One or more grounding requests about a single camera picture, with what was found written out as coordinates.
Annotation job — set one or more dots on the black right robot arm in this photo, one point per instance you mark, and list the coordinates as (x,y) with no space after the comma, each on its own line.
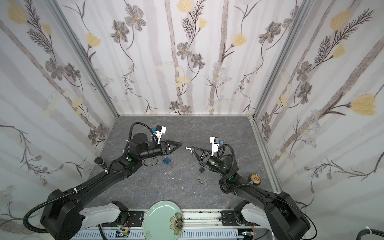
(286,220)

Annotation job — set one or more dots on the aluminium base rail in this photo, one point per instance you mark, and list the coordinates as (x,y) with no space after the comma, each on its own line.
(205,224)

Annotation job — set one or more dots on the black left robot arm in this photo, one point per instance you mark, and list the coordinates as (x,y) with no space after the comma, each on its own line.
(66,213)

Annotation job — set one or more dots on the round tin can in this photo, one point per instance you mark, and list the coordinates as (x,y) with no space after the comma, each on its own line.
(255,179)

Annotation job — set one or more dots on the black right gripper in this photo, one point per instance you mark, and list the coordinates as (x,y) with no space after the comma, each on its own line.
(205,157)

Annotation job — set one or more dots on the black cylindrical container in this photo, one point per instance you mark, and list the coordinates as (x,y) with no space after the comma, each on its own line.
(101,162)

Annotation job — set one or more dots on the green floral plate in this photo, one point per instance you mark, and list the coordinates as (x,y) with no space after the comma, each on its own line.
(163,221)

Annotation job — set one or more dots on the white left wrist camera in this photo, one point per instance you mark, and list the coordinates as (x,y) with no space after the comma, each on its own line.
(159,131)

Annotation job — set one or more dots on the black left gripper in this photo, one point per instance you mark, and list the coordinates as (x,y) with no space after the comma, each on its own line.
(165,148)

